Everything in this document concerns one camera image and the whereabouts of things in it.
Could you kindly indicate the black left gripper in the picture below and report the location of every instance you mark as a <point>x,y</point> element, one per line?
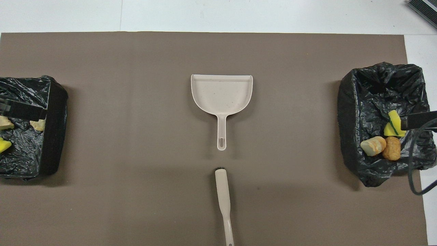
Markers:
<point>3,106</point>

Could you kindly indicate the brown table mat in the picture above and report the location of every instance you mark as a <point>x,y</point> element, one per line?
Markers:
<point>136,68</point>

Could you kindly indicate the yellow sponge piece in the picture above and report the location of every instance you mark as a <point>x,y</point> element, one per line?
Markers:
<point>396,123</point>
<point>4,145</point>

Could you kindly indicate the small black bag-lined bin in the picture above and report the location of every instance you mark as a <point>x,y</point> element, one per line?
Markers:
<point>54,136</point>

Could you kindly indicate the beige plastic dustpan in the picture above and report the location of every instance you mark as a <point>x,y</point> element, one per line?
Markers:
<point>222,94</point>

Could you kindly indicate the large black bag-lined bin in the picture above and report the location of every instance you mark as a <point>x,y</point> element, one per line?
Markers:
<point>368,102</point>

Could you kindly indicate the black ribbed object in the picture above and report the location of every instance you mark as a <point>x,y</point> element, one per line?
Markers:
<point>425,10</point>

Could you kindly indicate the beige brush with black bristles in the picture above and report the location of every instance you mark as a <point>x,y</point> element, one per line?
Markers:
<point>222,194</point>

